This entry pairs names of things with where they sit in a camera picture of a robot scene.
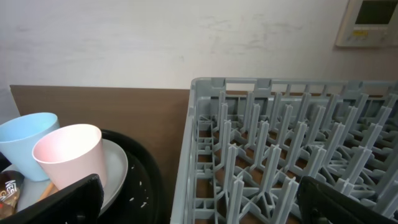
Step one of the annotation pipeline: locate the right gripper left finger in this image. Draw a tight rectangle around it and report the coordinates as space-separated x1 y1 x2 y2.
1 174 104 224

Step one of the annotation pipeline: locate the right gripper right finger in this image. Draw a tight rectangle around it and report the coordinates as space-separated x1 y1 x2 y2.
297 176 395 224

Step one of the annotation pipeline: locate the brown snack wrapper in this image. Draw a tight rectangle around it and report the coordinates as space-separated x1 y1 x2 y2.
1 170 25 219

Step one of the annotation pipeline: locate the grey dishwasher rack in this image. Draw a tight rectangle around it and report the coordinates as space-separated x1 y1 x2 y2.
170 78 397 223

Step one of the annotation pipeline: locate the wooden chopstick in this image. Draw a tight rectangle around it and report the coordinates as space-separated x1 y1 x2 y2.
39 182 58 201

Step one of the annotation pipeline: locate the pink plastic cup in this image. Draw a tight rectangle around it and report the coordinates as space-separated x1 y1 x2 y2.
32 124 107 190

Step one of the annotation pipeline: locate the round black tray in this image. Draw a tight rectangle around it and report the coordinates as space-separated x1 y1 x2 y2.
97 130 165 223

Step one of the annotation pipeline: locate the blue plastic cup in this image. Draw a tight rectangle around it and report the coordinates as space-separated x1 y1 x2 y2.
1 113 60 182

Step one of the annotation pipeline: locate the white wall control panel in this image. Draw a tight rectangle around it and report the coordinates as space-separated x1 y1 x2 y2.
335 0 397 48

